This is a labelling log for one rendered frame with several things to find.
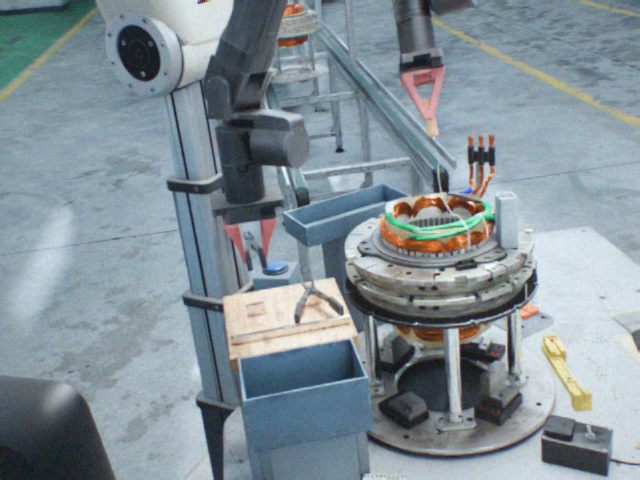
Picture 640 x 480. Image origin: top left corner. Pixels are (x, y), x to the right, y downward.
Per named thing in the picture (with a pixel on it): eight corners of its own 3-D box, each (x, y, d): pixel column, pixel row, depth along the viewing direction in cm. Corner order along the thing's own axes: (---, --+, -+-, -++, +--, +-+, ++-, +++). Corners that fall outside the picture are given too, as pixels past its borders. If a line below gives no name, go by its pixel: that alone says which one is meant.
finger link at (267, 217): (283, 265, 112) (275, 204, 108) (233, 273, 111) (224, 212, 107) (277, 247, 118) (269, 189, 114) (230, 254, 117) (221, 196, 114)
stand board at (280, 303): (360, 349, 115) (359, 335, 114) (232, 373, 112) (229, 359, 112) (335, 289, 133) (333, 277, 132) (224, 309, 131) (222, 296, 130)
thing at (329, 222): (392, 296, 183) (383, 183, 172) (418, 314, 174) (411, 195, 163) (298, 330, 173) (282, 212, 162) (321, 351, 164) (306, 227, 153)
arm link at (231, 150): (229, 111, 110) (205, 122, 105) (270, 114, 106) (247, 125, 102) (236, 159, 113) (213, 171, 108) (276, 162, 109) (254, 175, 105)
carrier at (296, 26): (273, 67, 444) (266, 11, 432) (338, 65, 431) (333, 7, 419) (245, 84, 412) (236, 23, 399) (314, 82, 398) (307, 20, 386)
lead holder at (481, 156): (496, 166, 137) (496, 147, 135) (473, 169, 136) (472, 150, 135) (489, 159, 140) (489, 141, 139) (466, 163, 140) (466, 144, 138)
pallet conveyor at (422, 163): (472, 358, 296) (465, 159, 264) (310, 384, 291) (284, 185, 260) (276, 19, 1186) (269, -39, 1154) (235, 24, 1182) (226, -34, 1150)
